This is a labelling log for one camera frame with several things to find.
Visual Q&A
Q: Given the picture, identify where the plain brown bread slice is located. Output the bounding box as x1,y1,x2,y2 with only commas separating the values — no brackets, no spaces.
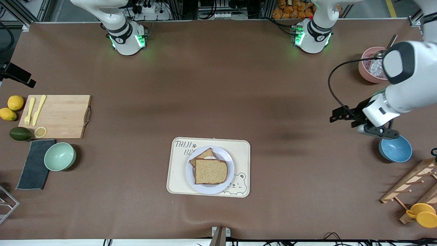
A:
194,158,228,185

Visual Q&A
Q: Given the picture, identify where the white round plate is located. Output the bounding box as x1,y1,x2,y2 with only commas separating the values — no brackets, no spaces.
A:
185,146,235,195

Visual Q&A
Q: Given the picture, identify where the round yellow lemon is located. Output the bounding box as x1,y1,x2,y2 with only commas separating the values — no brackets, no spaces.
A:
8,95,24,111

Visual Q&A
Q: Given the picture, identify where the yellow plastic knife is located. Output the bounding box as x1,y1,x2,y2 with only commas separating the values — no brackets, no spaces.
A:
32,95,47,126

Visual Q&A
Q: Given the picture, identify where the yellow plastic fork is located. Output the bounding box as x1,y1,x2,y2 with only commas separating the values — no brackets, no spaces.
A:
24,97,36,126

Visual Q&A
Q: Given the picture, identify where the oval yellow lemon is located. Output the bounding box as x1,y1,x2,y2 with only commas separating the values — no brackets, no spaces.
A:
0,108,17,121

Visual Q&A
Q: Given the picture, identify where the pink bowl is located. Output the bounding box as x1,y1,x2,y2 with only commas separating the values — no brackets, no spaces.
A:
358,46,389,83

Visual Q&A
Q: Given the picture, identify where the wooden cutting board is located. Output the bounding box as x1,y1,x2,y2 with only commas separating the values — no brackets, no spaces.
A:
18,95,93,139

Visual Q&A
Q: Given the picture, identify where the clear ice cubes pile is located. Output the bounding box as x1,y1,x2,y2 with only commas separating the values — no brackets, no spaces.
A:
364,56,386,78

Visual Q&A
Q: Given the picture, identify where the blue bowl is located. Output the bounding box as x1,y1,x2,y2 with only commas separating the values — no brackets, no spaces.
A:
378,135,413,163

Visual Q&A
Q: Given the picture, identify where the green avocado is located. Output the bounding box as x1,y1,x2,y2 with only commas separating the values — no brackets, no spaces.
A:
9,127,32,141

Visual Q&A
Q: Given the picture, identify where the metal scoop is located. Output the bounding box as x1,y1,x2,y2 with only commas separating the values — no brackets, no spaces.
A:
373,35,398,59

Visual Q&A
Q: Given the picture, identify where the mint green bowl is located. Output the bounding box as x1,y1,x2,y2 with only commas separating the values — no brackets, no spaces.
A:
44,142,77,172

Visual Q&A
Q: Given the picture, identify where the dark grey cloth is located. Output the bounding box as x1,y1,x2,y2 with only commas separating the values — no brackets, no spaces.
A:
15,139,57,190

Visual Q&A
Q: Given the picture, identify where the wooden rack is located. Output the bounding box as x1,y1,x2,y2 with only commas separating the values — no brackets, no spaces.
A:
380,157,437,225

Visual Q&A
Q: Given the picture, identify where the bag of orange buns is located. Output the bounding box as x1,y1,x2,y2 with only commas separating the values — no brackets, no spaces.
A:
272,0,316,19

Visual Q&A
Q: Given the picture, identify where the yellow cup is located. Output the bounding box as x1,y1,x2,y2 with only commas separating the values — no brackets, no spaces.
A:
406,203,437,229

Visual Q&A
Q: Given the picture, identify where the white power strip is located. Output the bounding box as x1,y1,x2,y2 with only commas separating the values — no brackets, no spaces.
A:
131,2,171,21

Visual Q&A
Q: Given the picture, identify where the cream bear print tray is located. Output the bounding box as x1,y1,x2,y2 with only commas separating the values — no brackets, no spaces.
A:
166,137,251,198

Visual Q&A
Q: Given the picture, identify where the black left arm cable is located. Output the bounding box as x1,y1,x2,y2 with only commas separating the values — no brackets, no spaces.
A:
328,57,384,120

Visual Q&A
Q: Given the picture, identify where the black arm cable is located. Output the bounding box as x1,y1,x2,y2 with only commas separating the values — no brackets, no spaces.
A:
0,21,15,52
328,57,384,120

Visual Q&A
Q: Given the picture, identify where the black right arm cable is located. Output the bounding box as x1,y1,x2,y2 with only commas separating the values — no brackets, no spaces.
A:
0,21,15,52

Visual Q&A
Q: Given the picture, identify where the grey wire rack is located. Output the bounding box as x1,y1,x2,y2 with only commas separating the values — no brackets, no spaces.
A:
0,184,20,225

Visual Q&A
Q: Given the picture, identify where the grey metal camera bracket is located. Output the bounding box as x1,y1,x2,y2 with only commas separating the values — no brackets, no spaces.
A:
209,226,231,246

